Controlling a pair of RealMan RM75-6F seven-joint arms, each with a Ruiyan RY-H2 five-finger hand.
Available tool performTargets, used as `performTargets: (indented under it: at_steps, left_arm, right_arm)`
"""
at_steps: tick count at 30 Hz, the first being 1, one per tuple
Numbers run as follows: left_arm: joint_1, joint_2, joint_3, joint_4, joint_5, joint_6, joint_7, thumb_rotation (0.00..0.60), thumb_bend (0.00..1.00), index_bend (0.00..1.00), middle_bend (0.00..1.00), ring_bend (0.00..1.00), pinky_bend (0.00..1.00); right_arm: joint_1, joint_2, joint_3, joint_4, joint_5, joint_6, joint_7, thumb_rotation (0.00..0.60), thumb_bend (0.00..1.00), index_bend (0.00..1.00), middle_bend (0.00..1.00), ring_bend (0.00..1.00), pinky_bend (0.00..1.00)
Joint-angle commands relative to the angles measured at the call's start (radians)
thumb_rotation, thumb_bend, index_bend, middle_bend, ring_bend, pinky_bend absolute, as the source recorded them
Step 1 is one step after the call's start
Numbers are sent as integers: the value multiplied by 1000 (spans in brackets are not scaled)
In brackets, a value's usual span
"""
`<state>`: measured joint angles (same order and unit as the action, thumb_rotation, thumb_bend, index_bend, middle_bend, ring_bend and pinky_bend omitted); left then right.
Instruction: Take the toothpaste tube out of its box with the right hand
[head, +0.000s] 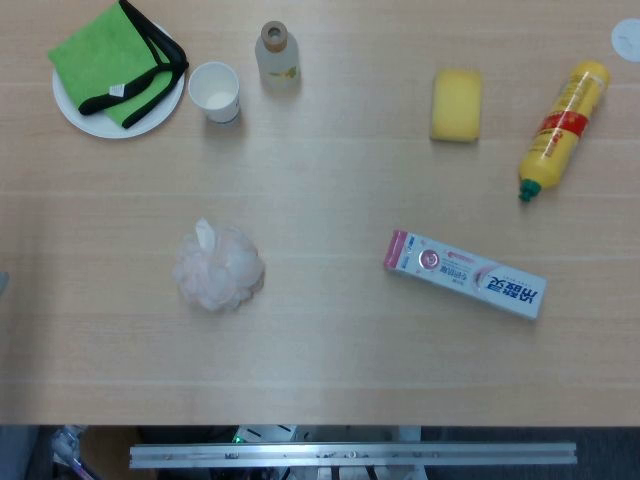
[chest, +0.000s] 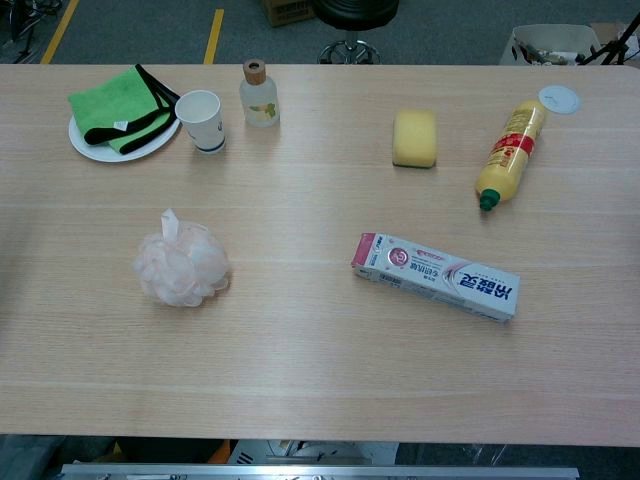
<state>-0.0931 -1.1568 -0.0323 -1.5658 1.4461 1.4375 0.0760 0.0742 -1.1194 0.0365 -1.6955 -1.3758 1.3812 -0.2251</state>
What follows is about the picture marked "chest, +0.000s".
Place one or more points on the white pink toothpaste box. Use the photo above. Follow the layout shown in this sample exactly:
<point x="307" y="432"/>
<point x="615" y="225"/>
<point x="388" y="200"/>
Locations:
<point x="435" y="272"/>

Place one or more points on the brown cardboard box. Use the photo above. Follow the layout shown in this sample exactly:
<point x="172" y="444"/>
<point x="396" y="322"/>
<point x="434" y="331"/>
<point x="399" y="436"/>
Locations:
<point x="285" y="12"/>

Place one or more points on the yellow sponge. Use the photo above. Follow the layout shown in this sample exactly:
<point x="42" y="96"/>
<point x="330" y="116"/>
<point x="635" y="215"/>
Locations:
<point x="414" y="137"/>

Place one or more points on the pink mesh bath loofah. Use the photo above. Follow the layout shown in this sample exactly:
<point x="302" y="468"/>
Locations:
<point x="180" y="267"/>

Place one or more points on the frosted bottle with wooden cap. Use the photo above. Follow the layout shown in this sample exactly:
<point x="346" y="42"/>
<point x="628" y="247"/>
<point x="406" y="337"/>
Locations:
<point x="259" y="102"/>

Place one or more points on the white paper cup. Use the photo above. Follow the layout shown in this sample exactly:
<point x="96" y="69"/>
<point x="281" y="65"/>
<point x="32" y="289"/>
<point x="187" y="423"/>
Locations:
<point x="205" y="125"/>

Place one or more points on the yellow bottle with green cap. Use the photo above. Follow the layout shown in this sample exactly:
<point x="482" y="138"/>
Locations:
<point x="510" y="150"/>

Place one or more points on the black stool with chrome base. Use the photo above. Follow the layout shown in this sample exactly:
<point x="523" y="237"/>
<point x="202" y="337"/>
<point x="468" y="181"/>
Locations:
<point x="355" y="12"/>

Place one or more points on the orange object under table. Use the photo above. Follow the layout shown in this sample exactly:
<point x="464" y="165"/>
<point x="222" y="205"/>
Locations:
<point x="220" y="454"/>

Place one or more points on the white round plate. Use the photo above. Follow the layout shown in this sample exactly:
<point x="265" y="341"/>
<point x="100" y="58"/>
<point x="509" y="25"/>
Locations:
<point x="95" y="150"/>

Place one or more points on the green cloth with black trim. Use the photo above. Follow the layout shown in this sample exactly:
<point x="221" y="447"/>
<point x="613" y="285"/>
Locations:
<point x="115" y="102"/>

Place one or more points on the white storage bin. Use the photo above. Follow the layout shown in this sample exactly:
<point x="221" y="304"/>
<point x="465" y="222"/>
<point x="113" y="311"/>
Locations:
<point x="550" y="35"/>

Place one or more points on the black tripod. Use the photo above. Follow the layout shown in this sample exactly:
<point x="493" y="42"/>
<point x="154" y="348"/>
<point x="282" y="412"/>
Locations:
<point x="617" y="42"/>

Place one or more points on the black equipment legs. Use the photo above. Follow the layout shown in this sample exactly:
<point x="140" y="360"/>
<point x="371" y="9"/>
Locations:
<point x="20" y="22"/>

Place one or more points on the aluminium rail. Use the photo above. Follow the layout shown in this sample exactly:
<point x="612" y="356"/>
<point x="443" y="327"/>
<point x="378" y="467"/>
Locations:
<point x="320" y="472"/>

